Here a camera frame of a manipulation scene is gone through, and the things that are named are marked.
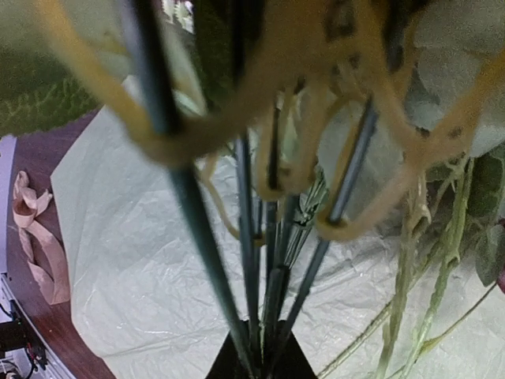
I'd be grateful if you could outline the beige ribbon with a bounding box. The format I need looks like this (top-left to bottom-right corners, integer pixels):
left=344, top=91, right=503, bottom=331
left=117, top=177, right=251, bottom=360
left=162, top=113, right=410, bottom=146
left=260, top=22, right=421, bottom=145
left=12, top=171, right=71, bottom=306

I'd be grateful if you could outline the green and tan wrapping paper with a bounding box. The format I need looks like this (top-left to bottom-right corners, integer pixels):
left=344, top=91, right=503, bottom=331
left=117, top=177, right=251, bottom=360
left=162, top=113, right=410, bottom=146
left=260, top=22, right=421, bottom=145
left=50, top=74, right=505, bottom=379

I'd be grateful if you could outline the pink rose fake flower stem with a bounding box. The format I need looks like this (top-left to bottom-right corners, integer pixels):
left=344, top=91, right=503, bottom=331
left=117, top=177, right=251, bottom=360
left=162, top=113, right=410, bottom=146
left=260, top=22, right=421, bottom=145
left=305, top=146, right=504, bottom=378

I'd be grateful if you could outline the white fake flower bunch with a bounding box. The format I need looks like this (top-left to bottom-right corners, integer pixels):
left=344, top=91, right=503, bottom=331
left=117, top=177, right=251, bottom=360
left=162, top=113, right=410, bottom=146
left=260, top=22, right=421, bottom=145
left=0, top=0, right=490, bottom=379

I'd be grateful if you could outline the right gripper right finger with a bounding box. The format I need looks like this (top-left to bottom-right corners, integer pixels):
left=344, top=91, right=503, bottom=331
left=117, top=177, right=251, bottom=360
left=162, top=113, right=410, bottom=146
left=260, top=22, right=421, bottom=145
left=264, top=320, right=316, bottom=379

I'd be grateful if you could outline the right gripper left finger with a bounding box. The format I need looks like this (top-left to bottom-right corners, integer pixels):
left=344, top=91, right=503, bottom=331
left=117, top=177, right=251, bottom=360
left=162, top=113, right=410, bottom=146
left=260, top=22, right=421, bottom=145
left=205, top=333, right=249, bottom=379

